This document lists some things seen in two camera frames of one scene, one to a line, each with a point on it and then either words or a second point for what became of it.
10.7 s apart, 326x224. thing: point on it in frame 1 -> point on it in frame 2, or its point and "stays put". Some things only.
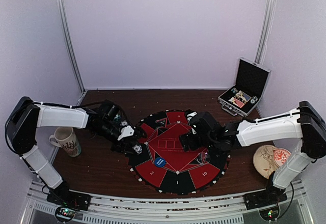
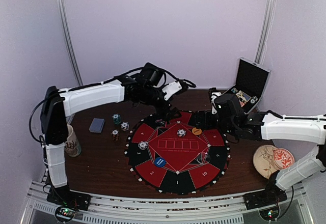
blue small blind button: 159,162 stays put
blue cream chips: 138,148 -> 142,145
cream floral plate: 264,161 stays put
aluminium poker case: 251,80 stays put
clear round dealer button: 204,158 stays put
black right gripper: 193,145 -> 198,120
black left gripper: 121,145 -> 168,115
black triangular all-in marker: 162,121 stays put
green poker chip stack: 117,117 stays put
